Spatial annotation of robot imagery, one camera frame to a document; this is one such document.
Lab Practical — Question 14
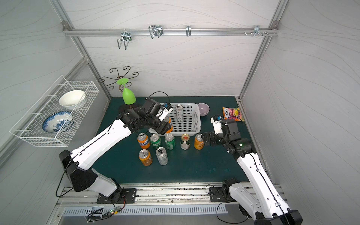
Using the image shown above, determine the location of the orange yellow drink can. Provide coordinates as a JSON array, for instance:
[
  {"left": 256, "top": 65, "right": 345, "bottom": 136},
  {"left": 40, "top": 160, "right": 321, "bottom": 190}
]
[{"left": 194, "top": 134, "right": 204, "bottom": 150}]

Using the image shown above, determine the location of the orange Fanta can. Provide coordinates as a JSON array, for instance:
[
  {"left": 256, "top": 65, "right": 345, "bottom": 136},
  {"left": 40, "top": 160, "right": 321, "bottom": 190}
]
[{"left": 137, "top": 133, "right": 151, "bottom": 149}]

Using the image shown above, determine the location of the green soda can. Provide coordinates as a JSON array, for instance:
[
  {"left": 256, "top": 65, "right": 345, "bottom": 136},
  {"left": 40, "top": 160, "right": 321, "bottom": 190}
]
[{"left": 150, "top": 134, "right": 161, "bottom": 149}]

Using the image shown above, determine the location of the white can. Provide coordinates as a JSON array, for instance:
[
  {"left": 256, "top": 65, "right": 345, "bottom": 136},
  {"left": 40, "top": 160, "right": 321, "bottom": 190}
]
[
  {"left": 156, "top": 147, "right": 168, "bottom": 166},
  {"left": 176, "top": 104, "right": 184, "bottom": 122}
]

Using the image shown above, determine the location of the green gold-top can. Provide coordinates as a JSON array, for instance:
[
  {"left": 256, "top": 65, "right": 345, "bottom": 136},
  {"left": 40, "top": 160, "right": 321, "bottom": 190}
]
[{"left": 181, "top": 134, "right": 190, "bottom": 150}]

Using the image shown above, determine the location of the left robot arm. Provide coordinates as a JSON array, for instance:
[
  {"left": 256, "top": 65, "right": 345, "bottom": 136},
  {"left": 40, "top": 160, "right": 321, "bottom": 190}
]
[{"left": 59, "top": 98, "right": 172, "bottom": 200}]

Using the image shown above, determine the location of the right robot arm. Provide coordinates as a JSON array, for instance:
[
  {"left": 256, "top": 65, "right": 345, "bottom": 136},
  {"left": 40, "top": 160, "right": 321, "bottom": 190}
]
[{"left": 202, "top": 132, "right": 303, "bottom": 225}]

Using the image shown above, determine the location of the white plastic basket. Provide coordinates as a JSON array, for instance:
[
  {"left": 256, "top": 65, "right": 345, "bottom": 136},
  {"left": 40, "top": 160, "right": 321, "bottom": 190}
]
[{"left": 167, "top": 103, "right": 201, "bottom": 136}]

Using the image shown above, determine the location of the green plastic wine glass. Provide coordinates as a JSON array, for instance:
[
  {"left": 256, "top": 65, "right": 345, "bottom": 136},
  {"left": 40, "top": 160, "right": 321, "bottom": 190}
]
[{"left": 116, "top": 78, "right": 137, "bottom": 106}]

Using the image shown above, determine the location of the Fox's candy bag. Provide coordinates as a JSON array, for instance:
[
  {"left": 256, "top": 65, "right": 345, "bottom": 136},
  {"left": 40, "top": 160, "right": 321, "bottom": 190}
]
[{"left": 222, "top": 107, "right": 244, "bottom": 122}]

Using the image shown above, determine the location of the metal hook far left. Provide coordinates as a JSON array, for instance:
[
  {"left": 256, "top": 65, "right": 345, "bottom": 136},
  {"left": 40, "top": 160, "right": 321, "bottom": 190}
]
[{"left": 117, "top": 30, "right": 132, "bottom": 50}]

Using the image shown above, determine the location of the white bowl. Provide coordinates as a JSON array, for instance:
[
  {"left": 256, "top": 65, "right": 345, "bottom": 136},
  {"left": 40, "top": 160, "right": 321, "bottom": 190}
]
[{"left": 59, "top": 90, "right": 86, "bottom": 110}]

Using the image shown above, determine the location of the blue patterned plate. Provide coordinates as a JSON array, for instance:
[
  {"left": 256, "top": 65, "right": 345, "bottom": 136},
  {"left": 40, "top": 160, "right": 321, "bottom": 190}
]
[{"left": 42, "top": 111, "right": 73, "bottom": 133}]

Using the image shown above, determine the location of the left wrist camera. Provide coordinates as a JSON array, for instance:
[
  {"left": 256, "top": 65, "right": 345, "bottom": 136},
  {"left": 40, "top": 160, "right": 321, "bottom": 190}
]
[{"left": 156, "top": 103, "right": 173, "bottom": 122}]

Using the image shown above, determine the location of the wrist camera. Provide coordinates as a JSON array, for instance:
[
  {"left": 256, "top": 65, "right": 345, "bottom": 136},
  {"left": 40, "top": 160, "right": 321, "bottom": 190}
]
[
  {"left": 156, "top": 103, "right": 173, "bottom": 122},
  {"left": 211, "top": 115, "right": 226, "bottom": 135}
]

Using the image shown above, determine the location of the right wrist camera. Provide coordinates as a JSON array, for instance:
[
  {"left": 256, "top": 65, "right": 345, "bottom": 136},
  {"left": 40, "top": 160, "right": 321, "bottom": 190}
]
[{"left": 211, "top": 115, "right": 226, "bottom": 135}]

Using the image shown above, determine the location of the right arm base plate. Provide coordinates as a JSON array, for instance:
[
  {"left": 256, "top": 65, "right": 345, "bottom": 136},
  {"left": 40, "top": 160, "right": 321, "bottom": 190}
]
[{"left": 208, "top": 187, "right": 234, "bottom": 203}]

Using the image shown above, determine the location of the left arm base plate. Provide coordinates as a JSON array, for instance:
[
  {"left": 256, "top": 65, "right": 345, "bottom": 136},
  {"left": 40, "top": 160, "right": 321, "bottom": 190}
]
[{"left": 96, "top": 188, "right": 137, "bottom": 204}]

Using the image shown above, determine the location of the white wire wall basket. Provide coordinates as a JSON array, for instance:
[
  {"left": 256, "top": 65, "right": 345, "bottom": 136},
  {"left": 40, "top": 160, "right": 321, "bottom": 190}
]
[{"left": 9, "top": 76, "right": 99, "bottom": 147}]

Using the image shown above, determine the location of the aluminium top rail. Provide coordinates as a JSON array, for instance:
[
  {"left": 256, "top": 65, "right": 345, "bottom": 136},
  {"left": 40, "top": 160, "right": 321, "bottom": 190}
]
[{"left": 63, "top": 27, "right": 279, "bottom": 38}]

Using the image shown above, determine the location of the aluminium rail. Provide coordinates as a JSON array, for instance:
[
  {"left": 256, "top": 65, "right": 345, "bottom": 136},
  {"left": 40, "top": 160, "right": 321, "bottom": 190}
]
[
  {"left": 56, "top": 182, "right": 287, "bottom": 208},
  {"left": 63, "top": 27, "right": 279, "bottom": 38}
]

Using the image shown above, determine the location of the aluminium front rail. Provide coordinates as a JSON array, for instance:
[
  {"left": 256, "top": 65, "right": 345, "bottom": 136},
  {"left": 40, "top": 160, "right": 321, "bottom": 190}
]
[{"left": 56, "top": 182, "right": 287, "bottom": 208}]

